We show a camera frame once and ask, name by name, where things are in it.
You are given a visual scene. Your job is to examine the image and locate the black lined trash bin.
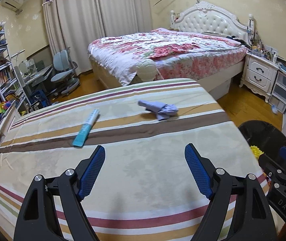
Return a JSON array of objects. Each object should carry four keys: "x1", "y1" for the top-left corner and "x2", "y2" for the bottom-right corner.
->
[{"x1": 238, "y1": 120, "x2": 286, "y2": 173}]

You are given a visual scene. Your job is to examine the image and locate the teal white toothpaste tube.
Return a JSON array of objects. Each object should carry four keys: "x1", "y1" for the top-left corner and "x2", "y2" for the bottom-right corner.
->
[{"x1": 73, "y1": 109, "x2": 99, "y2": 147}]

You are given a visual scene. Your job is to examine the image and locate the yellow foam fruit net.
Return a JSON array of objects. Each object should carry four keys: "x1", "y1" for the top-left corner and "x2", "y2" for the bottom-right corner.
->
[{"x1": 250, "y1": 145, "x2": 264, "y2": 160}]

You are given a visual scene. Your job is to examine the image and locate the striped beige bed cover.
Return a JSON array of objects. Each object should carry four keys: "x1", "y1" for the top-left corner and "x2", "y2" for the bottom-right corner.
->
[{"x1": 0, "y1": 79, "x2": 268, "y2": 240}]

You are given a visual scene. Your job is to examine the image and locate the clear plastic drawer unit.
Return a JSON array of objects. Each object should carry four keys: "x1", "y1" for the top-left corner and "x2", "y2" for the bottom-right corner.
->
[{"x1": 268, "y1": 71, "x2": 286, "y2": 114}]

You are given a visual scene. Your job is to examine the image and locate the crumpled lavender cloth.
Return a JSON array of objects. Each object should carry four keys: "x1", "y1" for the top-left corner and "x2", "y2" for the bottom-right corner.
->
[{"x1": 138, "y1": 100, "x2": 178, "y2": 121}]

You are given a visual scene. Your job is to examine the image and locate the white nightstand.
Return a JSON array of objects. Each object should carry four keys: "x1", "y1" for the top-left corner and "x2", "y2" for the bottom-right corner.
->
[{"x1": 239, "y1": 51, "x2": 279, "y2": 103}]

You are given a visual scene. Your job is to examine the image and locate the light blue desk chair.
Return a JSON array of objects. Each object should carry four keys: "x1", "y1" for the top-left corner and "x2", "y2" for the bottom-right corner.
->
[{"x1": 51, "y1": 47, "x2": 80, "y2": 97}]

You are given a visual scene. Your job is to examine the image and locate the study desk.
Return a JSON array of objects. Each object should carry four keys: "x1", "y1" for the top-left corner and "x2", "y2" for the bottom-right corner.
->
[{"x1": 14, "y1": 59, "x2": 53, "y2": 103}]

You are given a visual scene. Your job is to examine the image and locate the floral pink bedspread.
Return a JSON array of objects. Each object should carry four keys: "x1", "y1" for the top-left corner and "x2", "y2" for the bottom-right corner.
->
[{"x1": 88, "y1": 28, "x2": 247, "y2": 86}]

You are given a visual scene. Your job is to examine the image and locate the white tufted headboard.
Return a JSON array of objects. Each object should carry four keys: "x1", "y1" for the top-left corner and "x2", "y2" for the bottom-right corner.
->
[{"x1": 170, "y1": 1, "x2": 254, "y2": 42}]

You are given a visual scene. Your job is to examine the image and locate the beige curtains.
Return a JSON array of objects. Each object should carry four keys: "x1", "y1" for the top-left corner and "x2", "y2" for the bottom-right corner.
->
[{"x1": 43, "y1": 0, "x2": 152, "y2": 75}]

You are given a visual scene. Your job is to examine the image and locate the white air conditioner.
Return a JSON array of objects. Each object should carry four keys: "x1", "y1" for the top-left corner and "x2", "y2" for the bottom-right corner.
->
[{"x1": 1, "y1": 0, "x2": 24, "y2": 11}]

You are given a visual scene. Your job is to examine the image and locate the white bed frame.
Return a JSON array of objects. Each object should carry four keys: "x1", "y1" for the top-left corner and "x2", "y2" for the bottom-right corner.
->
[{"x1": 89, "y1": 56, "x2": 245, "y2": 100}]

